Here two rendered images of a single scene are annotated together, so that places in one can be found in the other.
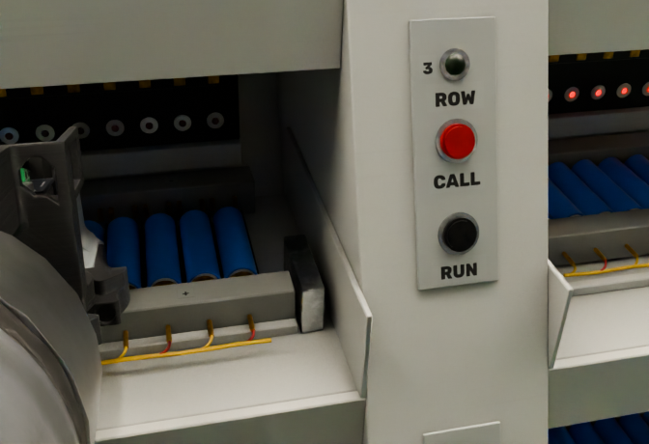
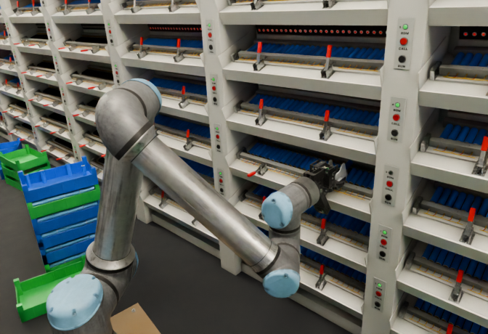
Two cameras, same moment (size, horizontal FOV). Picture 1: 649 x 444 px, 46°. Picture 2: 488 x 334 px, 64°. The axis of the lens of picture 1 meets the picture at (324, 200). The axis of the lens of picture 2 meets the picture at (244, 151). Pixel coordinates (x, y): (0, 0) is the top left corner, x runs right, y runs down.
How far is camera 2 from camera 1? 0.96 m
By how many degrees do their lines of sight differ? 54
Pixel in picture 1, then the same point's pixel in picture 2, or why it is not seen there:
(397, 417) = (375, 219)
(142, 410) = (343, 201)
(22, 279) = (311, 187)
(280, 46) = (368, 160)
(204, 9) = (357, 154)
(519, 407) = (396, 228)
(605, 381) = (415, 232)
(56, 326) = (312, 192)
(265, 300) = (367, 193)
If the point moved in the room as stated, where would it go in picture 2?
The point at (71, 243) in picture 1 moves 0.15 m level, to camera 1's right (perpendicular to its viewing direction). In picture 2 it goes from (328, 180) to (369, 198)
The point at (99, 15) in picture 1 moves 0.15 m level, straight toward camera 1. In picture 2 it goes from (344, 151) to (319, 168)
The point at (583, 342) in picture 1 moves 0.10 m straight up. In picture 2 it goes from (414, 224) to (418, 192)
